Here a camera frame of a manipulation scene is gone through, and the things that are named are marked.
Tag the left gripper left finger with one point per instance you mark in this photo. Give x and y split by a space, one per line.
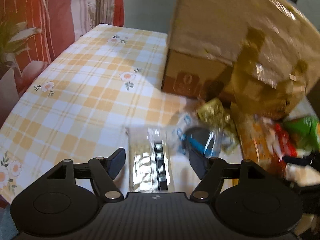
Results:
68 196

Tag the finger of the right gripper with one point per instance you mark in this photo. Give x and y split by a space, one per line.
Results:
310 160

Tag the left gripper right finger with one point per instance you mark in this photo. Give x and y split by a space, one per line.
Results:
244 197

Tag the orange bread snack packet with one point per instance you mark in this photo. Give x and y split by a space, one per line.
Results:
260 144

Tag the clear cracker packet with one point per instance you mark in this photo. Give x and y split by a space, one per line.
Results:
149 160

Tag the red candy wrapper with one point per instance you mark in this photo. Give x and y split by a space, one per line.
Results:
284 141

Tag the green snack packet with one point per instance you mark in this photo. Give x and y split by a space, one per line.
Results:
304 132

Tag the dark round cake packet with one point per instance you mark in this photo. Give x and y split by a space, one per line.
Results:
190 133

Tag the small olive candy packet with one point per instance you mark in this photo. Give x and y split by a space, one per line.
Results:
214 115

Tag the checkered yellow tablecloth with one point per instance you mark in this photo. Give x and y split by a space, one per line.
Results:
81 105

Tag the brown cardboard box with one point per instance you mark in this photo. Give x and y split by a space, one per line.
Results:
261 54

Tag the green potted plant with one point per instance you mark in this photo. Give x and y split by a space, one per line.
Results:
14 41

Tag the red pink curtain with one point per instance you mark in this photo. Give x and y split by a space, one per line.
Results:
62 22

